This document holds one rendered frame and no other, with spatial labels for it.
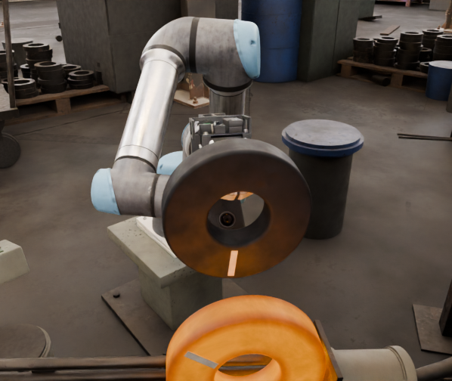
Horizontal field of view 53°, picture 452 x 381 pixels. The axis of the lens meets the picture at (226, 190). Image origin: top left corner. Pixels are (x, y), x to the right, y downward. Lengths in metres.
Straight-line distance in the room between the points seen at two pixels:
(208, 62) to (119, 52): 2.55
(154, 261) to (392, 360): 0.87
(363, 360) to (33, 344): 0.51
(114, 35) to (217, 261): 3.06
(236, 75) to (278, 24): 3.14
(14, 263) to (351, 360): 0.58
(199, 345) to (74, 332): 1.16
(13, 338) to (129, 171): 0.32
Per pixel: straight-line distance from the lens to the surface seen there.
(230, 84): 1.00
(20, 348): 0.80
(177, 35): 0.98
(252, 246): 0.47
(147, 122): 0.83
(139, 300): 1.59
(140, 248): 1.34
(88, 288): 1.71
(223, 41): 0.97
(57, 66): 3.55
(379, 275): 1.79
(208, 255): 0.47
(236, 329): 0.41
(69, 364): 0.51
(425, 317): 1.66
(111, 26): 3.45
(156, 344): 1.44
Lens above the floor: 1.06
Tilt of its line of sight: 28 degrees down
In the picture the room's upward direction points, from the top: straight up
